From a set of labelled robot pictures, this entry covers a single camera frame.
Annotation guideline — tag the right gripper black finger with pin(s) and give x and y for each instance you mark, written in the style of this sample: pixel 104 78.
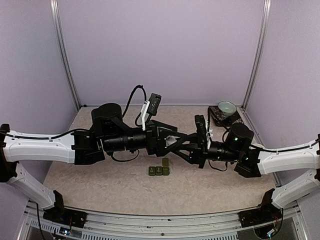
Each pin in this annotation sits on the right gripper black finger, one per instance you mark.
pixel 190 139
pixel 185 157

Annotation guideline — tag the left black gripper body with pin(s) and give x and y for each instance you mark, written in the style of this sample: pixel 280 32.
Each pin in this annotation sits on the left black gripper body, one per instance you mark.
pixel 153 147

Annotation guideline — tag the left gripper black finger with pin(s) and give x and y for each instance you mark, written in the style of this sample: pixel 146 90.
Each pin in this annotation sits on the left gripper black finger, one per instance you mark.
pixel 163 150
pixel 163 130

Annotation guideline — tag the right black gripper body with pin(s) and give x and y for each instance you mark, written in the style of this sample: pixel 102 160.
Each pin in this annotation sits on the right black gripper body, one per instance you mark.
pixel 202 155

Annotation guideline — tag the green pill organizer box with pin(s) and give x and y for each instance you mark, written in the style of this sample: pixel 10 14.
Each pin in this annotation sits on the green pill organizer box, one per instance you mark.
pixel 161 170

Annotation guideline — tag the white pill bottle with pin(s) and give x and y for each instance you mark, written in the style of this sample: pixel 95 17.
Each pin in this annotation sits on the white pill bottle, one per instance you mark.
pixel 170 140

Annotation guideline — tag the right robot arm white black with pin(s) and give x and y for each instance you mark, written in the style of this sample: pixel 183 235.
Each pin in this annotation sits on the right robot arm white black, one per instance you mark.
pixel 253 162

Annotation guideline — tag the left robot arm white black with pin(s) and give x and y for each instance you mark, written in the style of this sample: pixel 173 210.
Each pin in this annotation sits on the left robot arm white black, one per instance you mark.
pixel 108 134

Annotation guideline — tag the black patterned tray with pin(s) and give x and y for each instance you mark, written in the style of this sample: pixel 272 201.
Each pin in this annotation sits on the black patterned tray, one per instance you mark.
pixel 223 121

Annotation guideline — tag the pale green bowl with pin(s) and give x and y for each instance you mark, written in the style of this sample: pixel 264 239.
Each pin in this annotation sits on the pale green bowl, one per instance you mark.
pixel 227 108

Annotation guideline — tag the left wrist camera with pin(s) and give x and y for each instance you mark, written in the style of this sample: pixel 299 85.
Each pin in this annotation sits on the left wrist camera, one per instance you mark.
pixel 154 102

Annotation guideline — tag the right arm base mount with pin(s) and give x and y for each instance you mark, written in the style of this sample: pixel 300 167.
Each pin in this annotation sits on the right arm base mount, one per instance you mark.
pixel 257 216

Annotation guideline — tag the front aluminium rail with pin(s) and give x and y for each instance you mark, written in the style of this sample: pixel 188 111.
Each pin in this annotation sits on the front aluminium rail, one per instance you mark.
pixel 113 226

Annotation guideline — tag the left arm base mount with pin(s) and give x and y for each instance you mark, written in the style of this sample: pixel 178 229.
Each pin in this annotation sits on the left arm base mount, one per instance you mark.
pixel 65 216

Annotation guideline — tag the right aluminium frame post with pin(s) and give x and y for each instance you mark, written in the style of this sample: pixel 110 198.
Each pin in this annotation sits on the right aluminium frame post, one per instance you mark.
pixel 258 53

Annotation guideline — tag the aluminium frame post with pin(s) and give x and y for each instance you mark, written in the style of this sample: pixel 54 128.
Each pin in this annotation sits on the aluminium frame post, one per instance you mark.
pixel 54 6
pixel 258 53

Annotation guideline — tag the left aluminium frame post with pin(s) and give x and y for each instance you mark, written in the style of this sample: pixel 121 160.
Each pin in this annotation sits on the left aluminium frame post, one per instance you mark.
pixel 54 6

